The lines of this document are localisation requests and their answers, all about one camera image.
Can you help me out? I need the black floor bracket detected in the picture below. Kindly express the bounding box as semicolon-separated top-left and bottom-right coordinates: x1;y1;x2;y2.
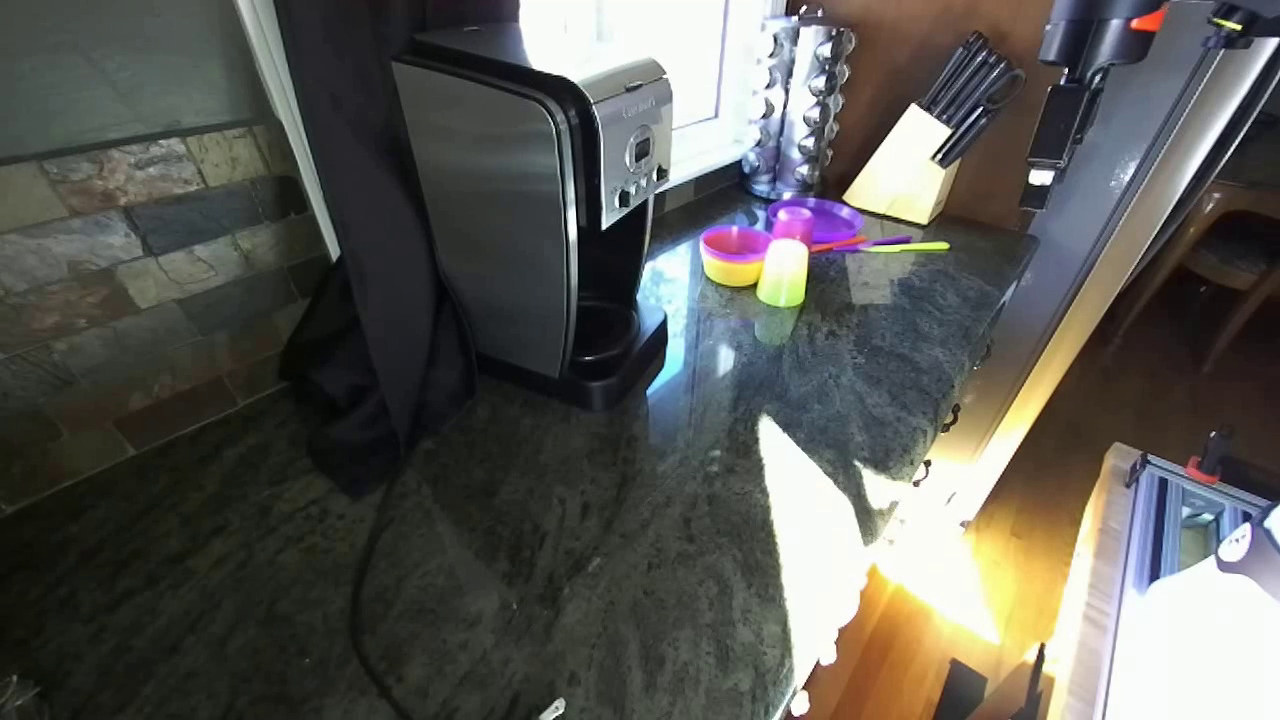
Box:
932;640;1057;720

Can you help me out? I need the dark fabric curtain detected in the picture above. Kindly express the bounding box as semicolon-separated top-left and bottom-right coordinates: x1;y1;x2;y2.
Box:
272;0;526;501

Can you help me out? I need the chrome spice rack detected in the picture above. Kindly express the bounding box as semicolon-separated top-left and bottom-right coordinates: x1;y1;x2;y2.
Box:
739;5;860;203

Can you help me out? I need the stainless steel black coffeemaker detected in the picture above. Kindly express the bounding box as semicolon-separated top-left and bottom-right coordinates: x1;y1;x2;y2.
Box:
390;19;677;417

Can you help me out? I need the grey cabinet front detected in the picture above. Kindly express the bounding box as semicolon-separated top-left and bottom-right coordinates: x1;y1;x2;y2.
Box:
917;31;1280;525

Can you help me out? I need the black power cable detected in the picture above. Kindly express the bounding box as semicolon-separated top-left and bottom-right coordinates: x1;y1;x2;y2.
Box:
350;470;433;720

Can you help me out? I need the pink plastic spoon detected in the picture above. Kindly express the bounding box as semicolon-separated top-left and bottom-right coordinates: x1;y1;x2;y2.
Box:
812;232;926;257

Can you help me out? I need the wooden chair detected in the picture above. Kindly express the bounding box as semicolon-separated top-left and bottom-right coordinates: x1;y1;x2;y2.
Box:
1114;175;1280;376

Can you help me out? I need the wooden knife block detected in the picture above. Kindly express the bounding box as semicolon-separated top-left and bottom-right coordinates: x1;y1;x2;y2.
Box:
839;99;959;229

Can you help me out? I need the yellow green plastic spoon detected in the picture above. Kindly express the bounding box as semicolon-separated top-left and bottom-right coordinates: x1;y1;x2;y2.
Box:
858;235;955;258

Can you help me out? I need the white framed window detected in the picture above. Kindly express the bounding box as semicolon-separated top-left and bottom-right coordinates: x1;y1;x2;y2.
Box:
517;0;794;193

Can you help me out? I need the pink and yellow bowl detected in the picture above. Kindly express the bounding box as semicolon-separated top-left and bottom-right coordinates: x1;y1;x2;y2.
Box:
696;218;776;290

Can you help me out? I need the yellow green plastic cup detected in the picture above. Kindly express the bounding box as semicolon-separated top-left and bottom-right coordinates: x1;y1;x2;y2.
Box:
754;235;812;312

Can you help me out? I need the white cart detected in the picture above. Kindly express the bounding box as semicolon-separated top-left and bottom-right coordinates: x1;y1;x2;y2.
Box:
1043;440;1280;720

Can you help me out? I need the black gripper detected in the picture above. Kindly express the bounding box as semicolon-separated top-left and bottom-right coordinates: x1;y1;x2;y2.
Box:
1021;0;1177;211

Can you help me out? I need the black handled knife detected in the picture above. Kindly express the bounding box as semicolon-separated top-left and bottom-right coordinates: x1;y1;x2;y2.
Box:
932;103;1001;172
926;31;991;112
937;52;1012;122
945;69;1023;138

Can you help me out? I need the purple plastic plate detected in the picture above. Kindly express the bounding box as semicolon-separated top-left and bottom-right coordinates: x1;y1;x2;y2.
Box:
761;193;867;257

